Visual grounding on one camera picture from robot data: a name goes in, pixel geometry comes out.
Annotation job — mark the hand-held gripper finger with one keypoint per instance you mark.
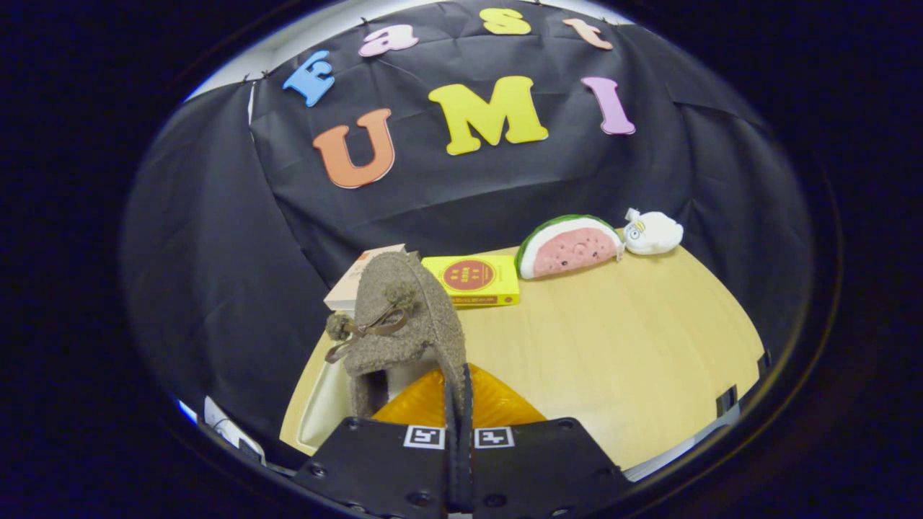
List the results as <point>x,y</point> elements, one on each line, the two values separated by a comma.
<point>453,468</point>
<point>467,468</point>

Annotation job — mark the cream storage box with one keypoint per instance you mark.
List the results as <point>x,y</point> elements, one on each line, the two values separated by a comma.
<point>321,411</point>

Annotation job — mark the brown fuzzy slipper shoe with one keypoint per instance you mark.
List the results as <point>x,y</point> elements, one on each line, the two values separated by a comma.
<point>425,317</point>

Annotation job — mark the yellow book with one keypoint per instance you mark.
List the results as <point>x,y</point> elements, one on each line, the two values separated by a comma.
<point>472,277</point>

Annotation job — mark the beige book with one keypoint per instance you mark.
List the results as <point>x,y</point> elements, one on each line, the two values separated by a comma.
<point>346,288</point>

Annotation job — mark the white power strip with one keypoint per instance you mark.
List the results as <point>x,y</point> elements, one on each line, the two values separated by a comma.
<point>231,429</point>

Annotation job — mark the watermelon slice plush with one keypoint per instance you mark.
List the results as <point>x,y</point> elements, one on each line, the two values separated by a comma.
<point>570,249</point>

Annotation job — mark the black backdrop cloth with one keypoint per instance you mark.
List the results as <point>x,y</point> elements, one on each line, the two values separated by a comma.
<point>469,194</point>

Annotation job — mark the white plush toy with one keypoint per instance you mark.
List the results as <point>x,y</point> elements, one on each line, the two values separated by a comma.
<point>656,232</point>

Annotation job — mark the black table edge bracket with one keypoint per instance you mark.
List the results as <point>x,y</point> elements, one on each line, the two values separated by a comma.
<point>727,401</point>
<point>763,364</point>

